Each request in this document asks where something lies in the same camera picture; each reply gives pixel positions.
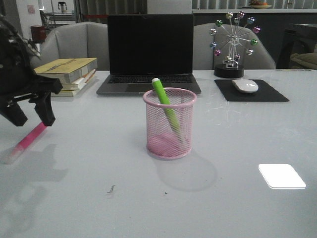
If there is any middle cream book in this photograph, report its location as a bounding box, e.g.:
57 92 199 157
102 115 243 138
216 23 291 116
62 69 96 90

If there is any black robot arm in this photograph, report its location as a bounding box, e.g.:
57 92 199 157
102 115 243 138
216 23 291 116
0 15 62 126

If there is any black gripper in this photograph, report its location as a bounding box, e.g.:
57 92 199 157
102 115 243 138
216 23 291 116
0 63 62 126

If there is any bottom cream book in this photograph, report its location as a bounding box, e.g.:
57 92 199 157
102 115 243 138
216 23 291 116
51 75 95 97

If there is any left grey armchair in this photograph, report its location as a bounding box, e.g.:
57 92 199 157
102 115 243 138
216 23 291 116
31 22 110 70

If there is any dark grey open laptop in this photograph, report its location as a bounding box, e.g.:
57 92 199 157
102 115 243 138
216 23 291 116
97 14 201 96

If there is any pink mesh pen holder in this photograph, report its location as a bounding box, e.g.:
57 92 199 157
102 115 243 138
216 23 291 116
143 87 197 160

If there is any pink highlighter pen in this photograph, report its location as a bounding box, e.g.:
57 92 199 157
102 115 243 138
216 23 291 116
6 122 47 164

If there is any red trash bin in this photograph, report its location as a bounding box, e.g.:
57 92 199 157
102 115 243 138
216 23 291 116
30 25 47 44

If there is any grey armchair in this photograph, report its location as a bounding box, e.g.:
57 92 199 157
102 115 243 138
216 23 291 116
193 23 276 70
31 22 110 70

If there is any cream book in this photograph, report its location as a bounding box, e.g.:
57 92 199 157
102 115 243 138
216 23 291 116
51 75 95 97
62 69 96 90

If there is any fruit bowl on counter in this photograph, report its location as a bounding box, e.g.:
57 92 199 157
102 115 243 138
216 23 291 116
249 0 271 9

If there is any top yellow book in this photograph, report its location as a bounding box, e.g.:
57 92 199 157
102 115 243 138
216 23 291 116
34 58 98 83

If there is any green highlighter pen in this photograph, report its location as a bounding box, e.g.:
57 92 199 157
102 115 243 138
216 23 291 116
152 78 184 143

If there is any white box behind laptop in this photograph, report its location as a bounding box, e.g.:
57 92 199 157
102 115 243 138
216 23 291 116
147 0 192 14

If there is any right grey armchair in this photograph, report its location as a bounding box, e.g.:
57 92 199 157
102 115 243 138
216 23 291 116
193 23 276 70

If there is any ferris wheel desk ornament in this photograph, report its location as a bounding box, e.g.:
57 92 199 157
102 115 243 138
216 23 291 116
209 11 261 78

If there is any black mouse pad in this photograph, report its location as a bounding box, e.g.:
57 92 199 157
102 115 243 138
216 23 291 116
214 79 290 103

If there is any white computer mouse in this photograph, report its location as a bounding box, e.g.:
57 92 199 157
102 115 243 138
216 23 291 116
232 78 259 93

